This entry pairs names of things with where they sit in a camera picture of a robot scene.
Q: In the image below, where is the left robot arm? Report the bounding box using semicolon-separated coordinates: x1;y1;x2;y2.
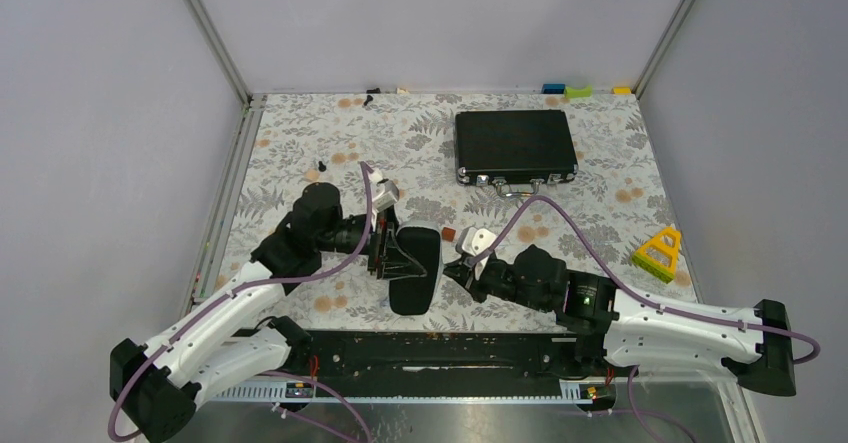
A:
109;178;441;442

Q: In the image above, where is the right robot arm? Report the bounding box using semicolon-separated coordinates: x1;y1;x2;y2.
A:
444;245;797;397

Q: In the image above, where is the black zippered case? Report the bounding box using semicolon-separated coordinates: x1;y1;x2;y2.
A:
384;221;443;316

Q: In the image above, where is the yellow triangular toy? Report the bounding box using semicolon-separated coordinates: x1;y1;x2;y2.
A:
631;227;682;284

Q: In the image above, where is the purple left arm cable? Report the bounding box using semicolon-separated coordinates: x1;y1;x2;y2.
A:
107;161;379;443

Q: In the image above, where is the floral table mat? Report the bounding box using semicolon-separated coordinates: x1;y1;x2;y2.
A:
217;94;697;301

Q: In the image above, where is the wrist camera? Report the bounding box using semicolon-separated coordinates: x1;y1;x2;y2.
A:
369;171;400;213
455;227;497;257

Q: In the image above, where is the black aluminium briefcase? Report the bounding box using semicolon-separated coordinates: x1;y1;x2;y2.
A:
453;110;579;186

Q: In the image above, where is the blue block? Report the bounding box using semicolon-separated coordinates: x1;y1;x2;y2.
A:
542;83;566;95

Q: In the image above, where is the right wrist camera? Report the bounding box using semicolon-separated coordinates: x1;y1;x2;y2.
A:
455;227;497;257

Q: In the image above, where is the green block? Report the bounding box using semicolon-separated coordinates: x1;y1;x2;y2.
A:
564;85;593;99

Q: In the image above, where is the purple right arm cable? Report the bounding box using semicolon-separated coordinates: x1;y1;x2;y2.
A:
476;194;821;366

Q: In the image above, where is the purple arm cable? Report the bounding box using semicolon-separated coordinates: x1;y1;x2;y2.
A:
476;194;821;366
107;161;379;443

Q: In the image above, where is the red-brown wooden block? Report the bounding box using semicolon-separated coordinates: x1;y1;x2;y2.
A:
441;227;456;242

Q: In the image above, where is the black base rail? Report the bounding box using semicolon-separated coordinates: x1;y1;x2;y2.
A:
218;330;641;398

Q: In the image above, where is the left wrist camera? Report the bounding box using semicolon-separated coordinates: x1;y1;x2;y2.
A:
369;171;400;213

